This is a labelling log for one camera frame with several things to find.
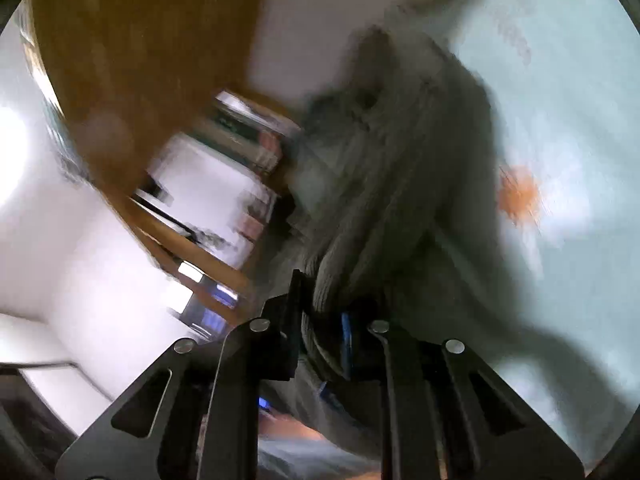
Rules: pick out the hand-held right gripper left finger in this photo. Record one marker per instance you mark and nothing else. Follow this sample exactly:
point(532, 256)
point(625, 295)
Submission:
point(285, 335)

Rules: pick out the dark green zip hoodie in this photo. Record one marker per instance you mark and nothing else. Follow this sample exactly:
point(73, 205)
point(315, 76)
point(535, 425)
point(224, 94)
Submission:
point(400, 210)

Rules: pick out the cluttered wooden shelf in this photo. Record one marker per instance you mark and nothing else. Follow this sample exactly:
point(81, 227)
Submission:
point(235, 160)

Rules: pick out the light blue daisy blanket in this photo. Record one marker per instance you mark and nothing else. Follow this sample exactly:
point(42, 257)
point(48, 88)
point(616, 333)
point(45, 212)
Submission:
point(550, 110)

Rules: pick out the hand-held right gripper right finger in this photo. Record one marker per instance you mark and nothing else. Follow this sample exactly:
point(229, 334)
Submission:
point(346, 335)

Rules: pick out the wooden bunk bed frame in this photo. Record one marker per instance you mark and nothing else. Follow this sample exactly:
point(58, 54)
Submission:
point(150, 60)

